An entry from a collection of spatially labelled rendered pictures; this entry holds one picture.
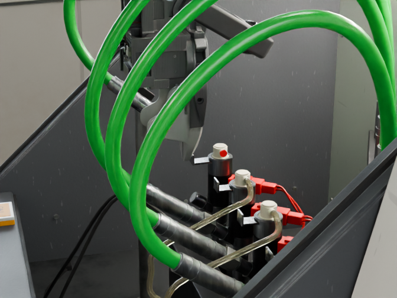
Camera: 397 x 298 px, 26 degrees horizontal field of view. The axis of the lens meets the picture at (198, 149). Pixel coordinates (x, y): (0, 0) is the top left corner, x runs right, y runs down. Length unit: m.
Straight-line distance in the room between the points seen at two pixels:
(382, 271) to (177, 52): 0.36
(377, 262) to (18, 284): 0.52
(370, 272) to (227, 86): 0.69
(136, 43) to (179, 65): 0.05
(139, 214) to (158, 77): 0.23
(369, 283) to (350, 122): 0.69
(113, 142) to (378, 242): 0.25
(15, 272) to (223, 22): 0.39
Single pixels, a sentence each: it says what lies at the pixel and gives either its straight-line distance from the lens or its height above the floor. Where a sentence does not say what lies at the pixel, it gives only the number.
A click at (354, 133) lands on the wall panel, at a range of 1.30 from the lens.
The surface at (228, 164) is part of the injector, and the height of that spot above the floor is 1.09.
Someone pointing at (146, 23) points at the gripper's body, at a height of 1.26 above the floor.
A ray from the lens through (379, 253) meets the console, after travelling 0.63.
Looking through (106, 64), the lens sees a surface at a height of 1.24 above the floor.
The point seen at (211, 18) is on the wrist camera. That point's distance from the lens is 0.90.
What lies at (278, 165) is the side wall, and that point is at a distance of 1.36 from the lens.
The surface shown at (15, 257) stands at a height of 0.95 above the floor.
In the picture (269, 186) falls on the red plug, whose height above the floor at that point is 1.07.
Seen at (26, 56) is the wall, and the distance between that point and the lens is 2.61.
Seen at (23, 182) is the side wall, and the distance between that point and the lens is 1.28.
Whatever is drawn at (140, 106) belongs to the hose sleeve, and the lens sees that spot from 1.05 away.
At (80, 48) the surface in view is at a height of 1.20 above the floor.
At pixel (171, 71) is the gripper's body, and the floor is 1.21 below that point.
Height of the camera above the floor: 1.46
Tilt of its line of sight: 21 degrees down
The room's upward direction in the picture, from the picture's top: straight up
